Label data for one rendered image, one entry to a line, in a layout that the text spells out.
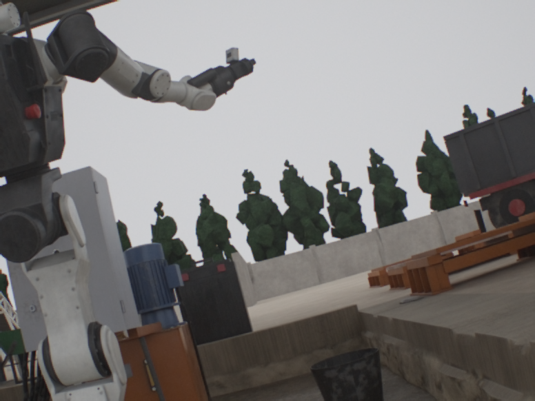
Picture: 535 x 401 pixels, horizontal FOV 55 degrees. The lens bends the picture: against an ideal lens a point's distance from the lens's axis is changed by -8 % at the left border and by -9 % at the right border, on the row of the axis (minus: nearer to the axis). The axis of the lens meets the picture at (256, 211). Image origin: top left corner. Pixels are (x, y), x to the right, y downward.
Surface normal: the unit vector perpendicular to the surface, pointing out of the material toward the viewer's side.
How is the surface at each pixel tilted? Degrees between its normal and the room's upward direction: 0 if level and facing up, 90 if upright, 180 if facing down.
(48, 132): 103
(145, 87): 129
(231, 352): 90
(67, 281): 91
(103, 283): 90
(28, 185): 65
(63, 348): 77
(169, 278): 90
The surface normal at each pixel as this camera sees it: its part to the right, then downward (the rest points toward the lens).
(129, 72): 0.83, 0.38
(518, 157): -0.55, 0.02
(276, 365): -0.03, -0.14
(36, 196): -0.09, -0.54
